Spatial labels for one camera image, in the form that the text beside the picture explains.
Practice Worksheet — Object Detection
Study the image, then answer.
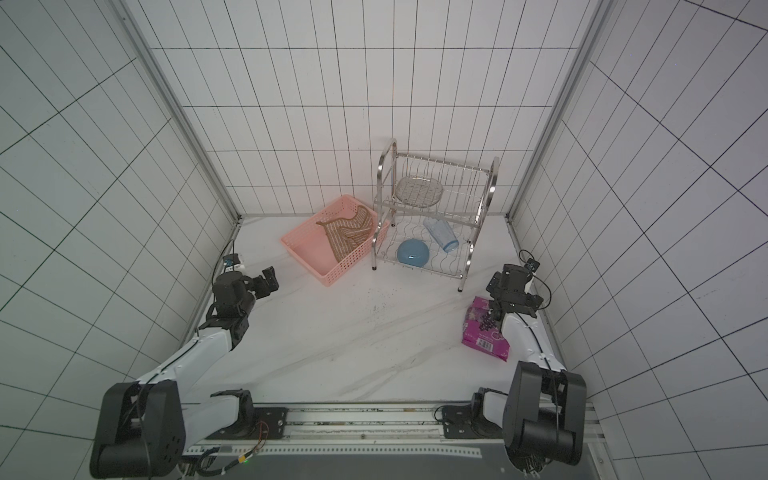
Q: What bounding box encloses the brown striped square dishcloth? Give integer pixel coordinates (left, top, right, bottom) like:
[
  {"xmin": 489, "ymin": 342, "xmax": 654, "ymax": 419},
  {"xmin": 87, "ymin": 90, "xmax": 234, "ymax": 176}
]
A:
[{"xmin": 316, "ymin": 206, "xmax": 373, "ymax": 263}]

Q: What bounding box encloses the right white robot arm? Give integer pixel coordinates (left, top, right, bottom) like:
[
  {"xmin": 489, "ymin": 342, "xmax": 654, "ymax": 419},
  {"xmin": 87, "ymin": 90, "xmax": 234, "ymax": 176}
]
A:
[{"xmin": 433, "ymin": 258, "xmax": 587, "ymax": 476}]

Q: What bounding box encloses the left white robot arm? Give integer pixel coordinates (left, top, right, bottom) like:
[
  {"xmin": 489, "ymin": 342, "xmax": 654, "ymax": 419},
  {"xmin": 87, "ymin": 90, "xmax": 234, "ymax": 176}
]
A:
[{"xmin": 89, "ymin": 267, "xmax": 282, "ymax": 479}]

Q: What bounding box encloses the purple tissue pack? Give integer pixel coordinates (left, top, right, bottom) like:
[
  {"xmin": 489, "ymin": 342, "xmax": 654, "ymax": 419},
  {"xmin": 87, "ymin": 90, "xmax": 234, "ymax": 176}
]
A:
[{"xmin": 462, "ymin": 296, "xmax": 510, "ymax": 362}]

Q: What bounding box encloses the pink plastic basket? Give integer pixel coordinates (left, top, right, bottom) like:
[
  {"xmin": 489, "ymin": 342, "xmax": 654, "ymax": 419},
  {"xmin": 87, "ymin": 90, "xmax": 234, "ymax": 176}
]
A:
[{"xmin": 280, "ymin": 195, "xmax": 378, "ymax": 287}]

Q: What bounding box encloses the clear blue glass cup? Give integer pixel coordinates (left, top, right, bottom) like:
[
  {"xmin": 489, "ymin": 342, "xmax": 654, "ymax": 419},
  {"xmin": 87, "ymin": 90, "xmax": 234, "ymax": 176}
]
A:
[{"xmin": 423, "ymin": 217, "xmax": 459, "ymax": 253}]

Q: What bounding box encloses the blue bowl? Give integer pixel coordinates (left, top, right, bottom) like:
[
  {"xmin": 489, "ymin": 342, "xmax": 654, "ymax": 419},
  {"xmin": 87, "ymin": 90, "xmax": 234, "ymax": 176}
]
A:
[{"xmin": 397, "ymin": 239, "xmax": 430, "ymax": 268}]

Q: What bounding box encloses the metal two-tier dish rack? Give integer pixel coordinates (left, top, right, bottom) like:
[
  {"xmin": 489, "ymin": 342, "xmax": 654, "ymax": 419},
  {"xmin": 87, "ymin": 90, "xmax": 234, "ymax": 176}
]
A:
[{"xmin": 371, "ymin": 138, "xmax": 501, "ymax": 292}]

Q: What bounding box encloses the round glass plate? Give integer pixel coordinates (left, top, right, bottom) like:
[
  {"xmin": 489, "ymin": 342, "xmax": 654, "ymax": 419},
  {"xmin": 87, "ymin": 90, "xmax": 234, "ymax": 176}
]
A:
[{"xmin": 395, "ymin": 176, "xmax": 444, "ymax": 208}]

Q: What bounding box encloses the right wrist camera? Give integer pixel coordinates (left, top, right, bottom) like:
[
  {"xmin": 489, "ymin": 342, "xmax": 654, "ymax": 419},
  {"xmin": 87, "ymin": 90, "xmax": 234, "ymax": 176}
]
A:
[{"xmin": 524, "ymin": 257, "xmax": 540, "ymax": 274}]

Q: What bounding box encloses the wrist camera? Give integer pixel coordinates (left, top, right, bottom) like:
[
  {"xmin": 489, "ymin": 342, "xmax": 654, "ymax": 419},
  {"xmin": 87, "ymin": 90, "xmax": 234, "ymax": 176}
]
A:
[
  {"xmin": 524, "ymin": 257, "xmax": 540, "ymax": 274},
  {"xmin": 222, "ymin": 253, "xmax": 243, "ymax": 271}
]

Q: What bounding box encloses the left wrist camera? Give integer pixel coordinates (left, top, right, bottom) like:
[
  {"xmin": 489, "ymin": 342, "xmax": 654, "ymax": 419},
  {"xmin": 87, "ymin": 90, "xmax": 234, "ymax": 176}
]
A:
[{"xmin": 222, "ymin": 253, "xmax": 243, "ymax": 271}]

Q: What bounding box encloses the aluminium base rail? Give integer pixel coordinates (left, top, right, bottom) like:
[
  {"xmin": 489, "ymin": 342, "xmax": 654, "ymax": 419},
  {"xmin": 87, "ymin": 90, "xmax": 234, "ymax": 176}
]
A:
[{"xmin": 179, "ymin": 401, "xmax": 604, "ymax": 460}]

